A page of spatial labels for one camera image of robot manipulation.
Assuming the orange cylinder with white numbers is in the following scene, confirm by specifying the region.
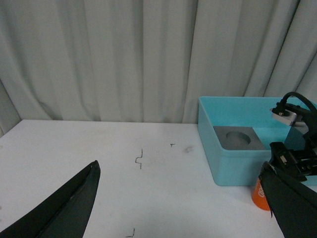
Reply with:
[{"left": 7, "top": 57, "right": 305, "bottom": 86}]
[{"left": 252, "top": 179, "right": 270, "bottom": 211}]

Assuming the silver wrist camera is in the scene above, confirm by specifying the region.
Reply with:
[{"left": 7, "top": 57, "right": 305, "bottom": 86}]
[{"left": 270, "top": 103, "right": 310, "bottom": 127}]

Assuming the gray block with round hole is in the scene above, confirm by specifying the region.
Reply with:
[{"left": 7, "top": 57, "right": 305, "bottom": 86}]
[{"left": 213, "top": 126, "right": 265, "bottom": 150}]

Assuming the white pleated curtain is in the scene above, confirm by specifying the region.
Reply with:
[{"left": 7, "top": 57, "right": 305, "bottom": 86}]
[{"left": 0, "top": 0, "right": 317, "bottom": 134}]

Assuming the light blue plastic box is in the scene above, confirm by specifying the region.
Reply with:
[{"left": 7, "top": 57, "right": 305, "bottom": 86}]
[{"left": 198, "top": 97, "right": 291, "bottom": 186}]

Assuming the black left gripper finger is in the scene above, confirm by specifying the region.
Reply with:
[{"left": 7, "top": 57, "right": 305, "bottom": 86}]
[{"left": 0, "top": 161, "right": 101, "bottom": 238}]

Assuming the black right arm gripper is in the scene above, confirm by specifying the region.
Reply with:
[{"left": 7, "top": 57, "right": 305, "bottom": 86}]
[{"left": 260, "top": 112, "right": 317, "bottom": 238}]

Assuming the black camera cable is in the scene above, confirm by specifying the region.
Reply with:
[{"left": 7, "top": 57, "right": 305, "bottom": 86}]
[{"left": 275, "top": 91, "right": 317, "bottom": 116}]

